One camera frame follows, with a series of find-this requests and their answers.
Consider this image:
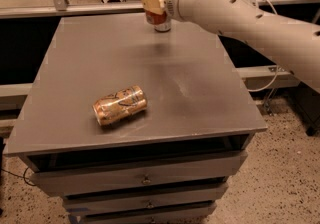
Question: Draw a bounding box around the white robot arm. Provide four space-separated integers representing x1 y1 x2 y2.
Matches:
141 0 320 92

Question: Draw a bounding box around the white green 7up can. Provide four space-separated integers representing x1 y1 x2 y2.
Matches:
154 19 171 33

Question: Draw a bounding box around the orange gold lying can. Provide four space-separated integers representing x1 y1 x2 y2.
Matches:
93 85 148 126

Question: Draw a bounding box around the grey drawer cabinet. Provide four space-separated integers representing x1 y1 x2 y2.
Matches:
4 9 268 224

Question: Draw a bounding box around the middle grey drawer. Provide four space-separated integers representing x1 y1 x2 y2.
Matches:
63 180 228 216

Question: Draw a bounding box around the grey drawer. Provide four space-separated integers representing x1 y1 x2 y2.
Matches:
63 180 228 216
69 201 216 224
31 150 247 196

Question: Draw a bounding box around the top grey drawer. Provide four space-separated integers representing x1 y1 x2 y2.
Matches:
31 150 247 196

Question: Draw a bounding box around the bottom grey drawer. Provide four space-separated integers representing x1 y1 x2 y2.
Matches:
69 201 216 224

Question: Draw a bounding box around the metal frame rail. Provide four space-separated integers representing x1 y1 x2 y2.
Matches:
0 0 320 19

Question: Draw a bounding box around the white cable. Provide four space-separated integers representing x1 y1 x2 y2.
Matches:
248 0 283 93

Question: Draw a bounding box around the black floor cable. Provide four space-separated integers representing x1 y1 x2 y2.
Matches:
0 166 37 187

